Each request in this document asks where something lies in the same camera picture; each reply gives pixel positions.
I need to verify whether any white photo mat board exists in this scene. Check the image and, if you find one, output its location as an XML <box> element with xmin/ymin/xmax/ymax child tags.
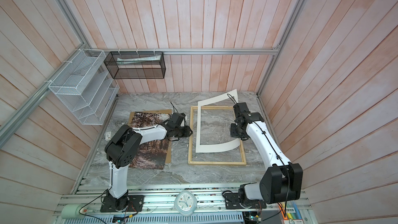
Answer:
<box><xmin>195</xmin><ymin>89</ymin><xmax>240</xmax><ymax>153</ymax></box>

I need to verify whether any brown frame backing board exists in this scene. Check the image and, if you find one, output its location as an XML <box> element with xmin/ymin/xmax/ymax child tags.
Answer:
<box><xmin>128</xmin><ymin>109</ymin><xmax>174</xmax><ymax>164</ymax></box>

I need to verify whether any light wooden picture frame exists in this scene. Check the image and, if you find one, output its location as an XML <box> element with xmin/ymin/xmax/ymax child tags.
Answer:
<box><xmin>188</xmin><ymin>106</ymin><xmax>247</xmax><ymax>166</ymax></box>

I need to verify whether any autumn forest photo print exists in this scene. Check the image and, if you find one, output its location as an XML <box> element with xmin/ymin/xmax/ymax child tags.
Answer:
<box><xmin>128</xmin><ymin>111</ymin><xmax>172</xmax><ymax>170</ymax></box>

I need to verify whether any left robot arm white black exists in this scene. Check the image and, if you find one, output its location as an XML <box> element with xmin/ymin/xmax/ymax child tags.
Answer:
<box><xmin>103</xmin><ymin>113</ymin><xmax>193</xmax><ymax>212</ymax></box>

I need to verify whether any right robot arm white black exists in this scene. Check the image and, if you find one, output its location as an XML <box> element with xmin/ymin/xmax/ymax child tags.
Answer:
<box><xmin>231</xmin><ymin>102</ymin><xmax>303</xmax><ymax>207</ymax></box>

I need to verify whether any small white box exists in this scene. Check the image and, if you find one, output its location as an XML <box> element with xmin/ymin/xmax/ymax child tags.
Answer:
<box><xmin>105</xmin><ymin>131</ymin><xmax>112</xmax><ymax>141</ymax></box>

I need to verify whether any paper in black basket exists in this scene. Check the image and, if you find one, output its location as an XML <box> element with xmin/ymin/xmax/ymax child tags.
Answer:
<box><xmin>116</xmin><ymin>55</ymin><xmax>162</xmax><ymax>66</ymax></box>

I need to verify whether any white round timer clock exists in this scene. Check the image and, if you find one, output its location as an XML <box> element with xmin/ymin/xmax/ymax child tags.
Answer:
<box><xmin>174</xmin><ymin>190</ymin><xmax>198</xmax><ymax>217</ymax></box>

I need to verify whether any coloured markers tray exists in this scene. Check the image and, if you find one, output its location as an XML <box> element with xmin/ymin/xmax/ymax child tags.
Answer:
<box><xmin>278</xmin><ymin>202</ymin><xmax>305</xmax><ymax>224</ymax></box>

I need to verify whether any pale green emergency button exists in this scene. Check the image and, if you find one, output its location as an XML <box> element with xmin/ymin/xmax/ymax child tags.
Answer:
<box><xmin>61</xmin><ymin>204</ymin><xmax>87</xmax><ymax>219</ymax></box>

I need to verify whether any black wire mesh basket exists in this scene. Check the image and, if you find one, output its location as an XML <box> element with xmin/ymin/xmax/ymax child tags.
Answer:
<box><xmin>104</xmin><ymin>51</ymin><xmax>166</xmax><ymax>79</ymax></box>

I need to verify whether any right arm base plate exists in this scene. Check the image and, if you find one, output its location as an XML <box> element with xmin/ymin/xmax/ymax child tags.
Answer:
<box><xmin>222</xmin><ymin>190</ymin><xmax>267</xmax><ymax>209</ymax></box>

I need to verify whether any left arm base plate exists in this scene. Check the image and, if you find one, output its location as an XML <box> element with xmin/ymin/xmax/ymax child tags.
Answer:
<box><xmin>100</xmin><ymin>195</ymin><xmax>144</xmax><ymax>213</ymax></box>

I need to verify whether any white wire mesh shelf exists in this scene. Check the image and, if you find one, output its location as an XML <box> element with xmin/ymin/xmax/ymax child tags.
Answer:
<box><xmin>49</xmin><ymin>49</ymin><xmax>119</xmax><ymax>125</ymax></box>

